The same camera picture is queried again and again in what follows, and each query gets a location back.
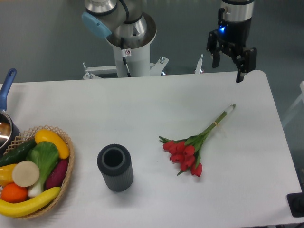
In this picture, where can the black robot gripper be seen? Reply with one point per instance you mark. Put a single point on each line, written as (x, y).
(234, 21)

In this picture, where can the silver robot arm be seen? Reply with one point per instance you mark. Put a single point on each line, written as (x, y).
(130, 32)

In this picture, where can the red tulip bouquet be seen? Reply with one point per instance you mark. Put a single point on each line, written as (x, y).
(187, 152)

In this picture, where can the dark grey ribbed vase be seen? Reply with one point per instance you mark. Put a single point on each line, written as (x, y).
(115, 164)

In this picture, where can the black device at edge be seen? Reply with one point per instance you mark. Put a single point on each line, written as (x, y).
(296, 204)

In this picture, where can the green bok choy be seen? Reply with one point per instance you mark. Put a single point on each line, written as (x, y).
(45, 156)

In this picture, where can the purple sweet potato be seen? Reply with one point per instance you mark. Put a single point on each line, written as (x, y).
(57, 176)

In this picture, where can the woven wicker basket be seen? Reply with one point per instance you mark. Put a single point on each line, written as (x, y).
(28, 135)

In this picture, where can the green cucumber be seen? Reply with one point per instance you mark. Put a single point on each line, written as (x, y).
(17, 154)

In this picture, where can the beige round disc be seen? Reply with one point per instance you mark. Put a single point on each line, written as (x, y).
(25, 174)

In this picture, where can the yellow bell pepper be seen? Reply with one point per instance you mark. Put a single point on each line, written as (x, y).
(6, 174)

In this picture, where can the orange fruit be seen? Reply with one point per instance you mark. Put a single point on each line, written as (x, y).
(13, 193)

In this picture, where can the yellow banana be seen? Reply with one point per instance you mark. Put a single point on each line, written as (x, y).
(16, 210)

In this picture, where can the white frame at right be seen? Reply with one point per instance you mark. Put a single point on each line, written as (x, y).
(294, 107)

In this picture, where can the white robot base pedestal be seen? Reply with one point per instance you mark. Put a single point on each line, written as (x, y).
(129, 63)

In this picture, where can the blue handled saucepan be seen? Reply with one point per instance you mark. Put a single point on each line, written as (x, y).
(8, 130)

